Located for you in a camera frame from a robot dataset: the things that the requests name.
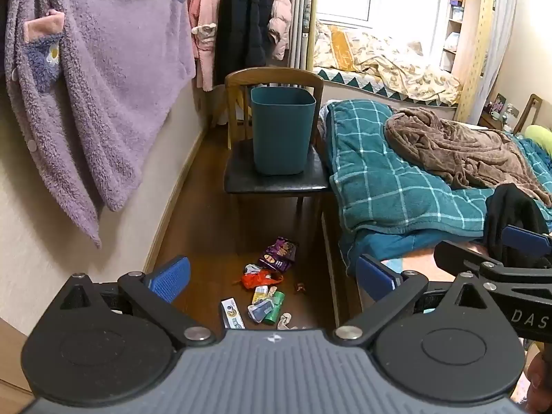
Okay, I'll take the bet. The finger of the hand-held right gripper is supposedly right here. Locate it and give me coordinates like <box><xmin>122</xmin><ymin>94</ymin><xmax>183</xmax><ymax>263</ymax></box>
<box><xmin>502</xmin><ymin>224</ymin><xmax>552</xmax><ymax>265</ymax></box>
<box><xmin>433</xmin><ymin>239</ymin><xmax>506</xmax><ymax>274</ymax></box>

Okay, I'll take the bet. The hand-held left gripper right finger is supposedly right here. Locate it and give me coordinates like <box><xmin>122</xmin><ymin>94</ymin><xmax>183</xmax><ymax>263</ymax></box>
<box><xmin>334</xmin><ymin>254</ymin><xmax>504</xmax><ymax>347</ymax></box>

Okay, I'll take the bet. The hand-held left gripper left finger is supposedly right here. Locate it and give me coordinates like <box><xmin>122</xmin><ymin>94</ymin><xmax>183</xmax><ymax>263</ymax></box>
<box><xmin>58</xmin><ymin>255</ymin><xmax>217</xmax><ymax>350</ymax></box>

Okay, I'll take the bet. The yellow drink packet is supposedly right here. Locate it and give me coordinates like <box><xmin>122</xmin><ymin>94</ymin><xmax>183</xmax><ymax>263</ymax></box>
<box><xmin>253</xmin><ymin>285</ymin><xmax>279</xmax><ymax>305</ymax></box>

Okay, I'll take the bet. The green packet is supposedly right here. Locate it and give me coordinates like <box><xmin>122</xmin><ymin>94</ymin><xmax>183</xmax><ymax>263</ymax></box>
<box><xmin>264</xmin><ymin>291</ymin><xmax>286</xmax><ymax>325</ymax></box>

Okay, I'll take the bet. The teal plastic bin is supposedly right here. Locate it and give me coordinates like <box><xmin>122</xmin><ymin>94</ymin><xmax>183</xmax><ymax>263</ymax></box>
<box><xmin>250</xmin><ymin>86</ymin><xmax>317</xmax><ymax>176</ymax></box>

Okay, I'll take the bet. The person's right hand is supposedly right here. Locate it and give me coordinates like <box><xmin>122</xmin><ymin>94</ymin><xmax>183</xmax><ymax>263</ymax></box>
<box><xmin>527</xmin><ymin>347</ymin><xmax>552</xmax><ymax>400</ymax></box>

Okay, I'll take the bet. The black cloth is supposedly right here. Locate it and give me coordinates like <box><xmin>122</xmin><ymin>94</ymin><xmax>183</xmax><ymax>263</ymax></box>
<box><xmin>483</xmin><ymin>183</ymin><xmax>550</xmax><ymax>268</ymax></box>

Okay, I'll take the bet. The white and blue box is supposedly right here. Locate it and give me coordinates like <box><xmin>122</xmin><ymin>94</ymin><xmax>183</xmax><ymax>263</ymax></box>
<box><xmin>221</xmin><ymin>297</ymin><xmax>246</xmax><ymax>330</ymax></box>

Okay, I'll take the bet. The red plastic bag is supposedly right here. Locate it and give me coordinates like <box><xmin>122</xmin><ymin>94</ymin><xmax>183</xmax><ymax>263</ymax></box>
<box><xmin>235</xmin><ymin>269</ymin><xmax>285</xmax><ymax>290</ymax></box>

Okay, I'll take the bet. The blue packet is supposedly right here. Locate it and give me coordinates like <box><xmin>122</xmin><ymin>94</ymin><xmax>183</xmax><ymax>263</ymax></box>
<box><xmin>247</xmin><ymin>299</ymin><xmax>273</xmax><ymax>324</ymax></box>

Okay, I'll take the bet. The teal plaid blanket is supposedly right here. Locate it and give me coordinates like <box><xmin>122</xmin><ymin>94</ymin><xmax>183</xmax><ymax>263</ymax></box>
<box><xmin>325</xmin><ymin>99</ymin><xmax>552</xmax><ymax>277</ymax></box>

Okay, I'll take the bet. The green pillow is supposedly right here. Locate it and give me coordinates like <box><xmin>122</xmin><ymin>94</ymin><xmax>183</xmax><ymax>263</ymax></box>
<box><xmin>524</xmin><ymin>125</ymin><xmax>552</xmax><ymax>157</ymax></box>

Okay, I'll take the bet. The brown fleece blanket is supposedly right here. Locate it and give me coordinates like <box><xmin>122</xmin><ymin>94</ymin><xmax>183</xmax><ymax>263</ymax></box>
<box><xmin>384</xmin><ymin>108</ymin><xmax>552</xmax><ymax>208</ymax></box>

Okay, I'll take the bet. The wooden chair with black seat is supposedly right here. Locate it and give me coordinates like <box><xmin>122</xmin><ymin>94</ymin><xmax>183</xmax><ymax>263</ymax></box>
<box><xmin>223</xmin><ymin>68</ymin><xmax>334</xmax><ymax>264</ymax></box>

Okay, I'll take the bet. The floral duvet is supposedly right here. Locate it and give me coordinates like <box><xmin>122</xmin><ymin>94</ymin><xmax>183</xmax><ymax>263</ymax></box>
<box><xmin>313</xmin><ymin>21</ymin><xmax>462</xmax><ymax>104</ymax></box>

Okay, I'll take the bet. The triangle-edged quilted mat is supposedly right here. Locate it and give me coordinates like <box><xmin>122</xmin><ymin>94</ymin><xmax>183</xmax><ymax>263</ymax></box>
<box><xmin>313</xmin><ymin>66</ymin><xmax>459</xmax><ymax>107</ymax></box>

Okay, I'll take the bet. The sheer curtain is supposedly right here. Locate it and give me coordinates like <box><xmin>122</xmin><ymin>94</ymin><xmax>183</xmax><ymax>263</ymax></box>
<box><xmin>457</xmin><ymin>0</ymin><xmax>522</xmax><ymax>124</ymax></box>

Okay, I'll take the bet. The purple fleece robe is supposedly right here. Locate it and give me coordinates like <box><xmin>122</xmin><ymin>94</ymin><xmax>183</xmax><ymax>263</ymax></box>
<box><xmin>0</xmin><ymin>0</ymin><xmax>197</xmax><ymax>248</ymax></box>

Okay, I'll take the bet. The wooden bookshelf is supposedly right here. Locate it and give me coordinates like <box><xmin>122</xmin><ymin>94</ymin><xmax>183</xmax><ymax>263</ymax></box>
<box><xmin>442</xmin><ymin>0</ymin><xmax>469</xmax><ymax>74</ymax></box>

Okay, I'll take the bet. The yellow pillow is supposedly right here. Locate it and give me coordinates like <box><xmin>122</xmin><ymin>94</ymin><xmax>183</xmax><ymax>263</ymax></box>
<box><xmin>330</xmin><ymin>26</ymin><xmax>359</xmax><ymax>72</ymax></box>

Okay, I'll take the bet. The black coat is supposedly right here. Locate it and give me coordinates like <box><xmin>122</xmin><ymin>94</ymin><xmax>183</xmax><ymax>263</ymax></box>
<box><xmin>214</xmin><ymin>0</ymin><xmax>274</xmax><ymax>85</ymax></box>

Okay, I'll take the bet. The pink fleece robe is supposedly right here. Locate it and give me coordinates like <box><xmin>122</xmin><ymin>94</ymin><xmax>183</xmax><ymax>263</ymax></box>
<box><xmin>187</xmin><ymin>0</ymin><xmax>224</xmax><ymax>92</ymax></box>

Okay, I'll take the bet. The beige pleated curtain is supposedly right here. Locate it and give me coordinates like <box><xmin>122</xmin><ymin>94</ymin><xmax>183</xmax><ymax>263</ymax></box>
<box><xmin>288</xmin><ymin>0</ymin><xmax>318</xmax><ymax>70</ymax></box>

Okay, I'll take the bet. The pink puffer jacket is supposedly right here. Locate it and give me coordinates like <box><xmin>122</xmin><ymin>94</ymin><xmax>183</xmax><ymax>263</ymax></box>
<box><xmin>259</xmin><ymin>0</ymin><xmax>293</xmax><ymax>62</ymax></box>

